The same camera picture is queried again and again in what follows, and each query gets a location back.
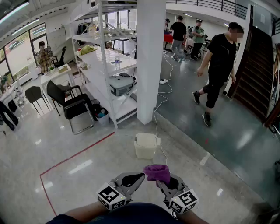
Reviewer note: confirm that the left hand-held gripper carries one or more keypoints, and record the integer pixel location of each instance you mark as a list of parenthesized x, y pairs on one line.
[(110, 194)]

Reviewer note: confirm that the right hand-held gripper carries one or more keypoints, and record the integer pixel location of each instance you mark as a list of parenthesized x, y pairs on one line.
[(184, 200)]

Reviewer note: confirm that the purple cloth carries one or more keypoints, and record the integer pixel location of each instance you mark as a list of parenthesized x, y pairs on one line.
[(157, 172)]

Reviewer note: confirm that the small white trash bin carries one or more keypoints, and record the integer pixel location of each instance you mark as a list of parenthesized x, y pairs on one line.
[(145, 146)]

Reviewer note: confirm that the person's right forearm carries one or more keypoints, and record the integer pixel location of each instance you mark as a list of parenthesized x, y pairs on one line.
[(192, 218)]

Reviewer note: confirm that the person's left forearm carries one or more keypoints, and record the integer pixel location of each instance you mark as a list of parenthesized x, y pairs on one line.
[(87, 211)]

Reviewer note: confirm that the yellow green cloth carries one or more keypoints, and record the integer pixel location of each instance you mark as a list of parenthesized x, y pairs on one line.
[(87, 50)]

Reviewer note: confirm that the table with red tablecloth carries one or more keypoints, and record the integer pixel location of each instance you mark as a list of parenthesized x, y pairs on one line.
[(169, 39)]

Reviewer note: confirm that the person's dark blue shirt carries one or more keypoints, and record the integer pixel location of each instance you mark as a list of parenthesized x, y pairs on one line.
[(135, 213)]

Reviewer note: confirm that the white power adapter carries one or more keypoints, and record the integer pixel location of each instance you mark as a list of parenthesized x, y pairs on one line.
[(158, 141)]

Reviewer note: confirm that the blue bottle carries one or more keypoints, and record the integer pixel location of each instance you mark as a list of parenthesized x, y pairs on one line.
[(101, 115)]

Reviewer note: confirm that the black mesh wastebasket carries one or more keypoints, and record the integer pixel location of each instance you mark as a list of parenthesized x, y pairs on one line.
[(95, 108)]

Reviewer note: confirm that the white grey plastic case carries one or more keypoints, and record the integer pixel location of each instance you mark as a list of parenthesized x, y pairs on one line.
[(121, 86)]

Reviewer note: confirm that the black mesh sled chair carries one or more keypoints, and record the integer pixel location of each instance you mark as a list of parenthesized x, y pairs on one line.
[(74, 105)]

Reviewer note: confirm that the white power strip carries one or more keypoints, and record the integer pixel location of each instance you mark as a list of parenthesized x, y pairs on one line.
[(163, 81)]

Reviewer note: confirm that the black flat device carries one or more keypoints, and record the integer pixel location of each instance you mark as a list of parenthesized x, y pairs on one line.
[(124, 75)]

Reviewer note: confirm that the white square pillar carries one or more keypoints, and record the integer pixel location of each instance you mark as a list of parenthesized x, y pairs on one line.
[(151, 65)]

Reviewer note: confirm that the clear water bottle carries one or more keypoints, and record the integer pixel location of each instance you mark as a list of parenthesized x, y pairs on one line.
[(117, 63)]

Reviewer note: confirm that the small blue tool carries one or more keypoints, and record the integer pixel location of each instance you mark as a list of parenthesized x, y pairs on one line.
[(113, 62)]

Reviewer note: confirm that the white metal shelving rack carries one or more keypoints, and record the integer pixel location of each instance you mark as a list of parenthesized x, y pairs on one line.
[(96, 63)]

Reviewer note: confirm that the white rectangular table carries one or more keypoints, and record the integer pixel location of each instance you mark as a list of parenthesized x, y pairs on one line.
[(54, 76)]

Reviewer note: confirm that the wooden tissue box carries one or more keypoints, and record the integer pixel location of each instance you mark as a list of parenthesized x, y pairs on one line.
[(63, 69)]

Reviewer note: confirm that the dark grey side chair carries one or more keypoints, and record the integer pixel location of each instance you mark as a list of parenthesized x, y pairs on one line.
[(32, 94)]

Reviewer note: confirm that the dark wooden staircase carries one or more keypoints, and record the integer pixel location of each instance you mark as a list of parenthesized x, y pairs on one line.
[(253, 76)]

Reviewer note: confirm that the cardboard box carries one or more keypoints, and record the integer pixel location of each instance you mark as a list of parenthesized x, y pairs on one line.
[(109, 44)]

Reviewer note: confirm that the black high-back office chair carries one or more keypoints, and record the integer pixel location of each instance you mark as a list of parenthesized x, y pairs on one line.
[(64, 52)]

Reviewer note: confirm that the white floor appliance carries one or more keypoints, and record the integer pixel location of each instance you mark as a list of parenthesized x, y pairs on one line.
[(33, 73)]

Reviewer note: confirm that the white side desk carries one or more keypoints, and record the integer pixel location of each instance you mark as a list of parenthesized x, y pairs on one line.
[(8, 93)]

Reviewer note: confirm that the dark backpack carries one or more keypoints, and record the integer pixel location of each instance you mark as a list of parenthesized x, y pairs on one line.
[(82, 28)]

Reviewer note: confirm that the large glass window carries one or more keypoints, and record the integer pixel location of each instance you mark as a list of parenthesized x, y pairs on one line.
[(19, 57)]

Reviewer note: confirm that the black balcony railing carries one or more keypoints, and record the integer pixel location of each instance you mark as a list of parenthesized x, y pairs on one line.
[(222, 5)]

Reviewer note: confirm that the white wall whiteboard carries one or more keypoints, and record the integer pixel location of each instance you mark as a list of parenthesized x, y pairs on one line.
[(57, 40)]

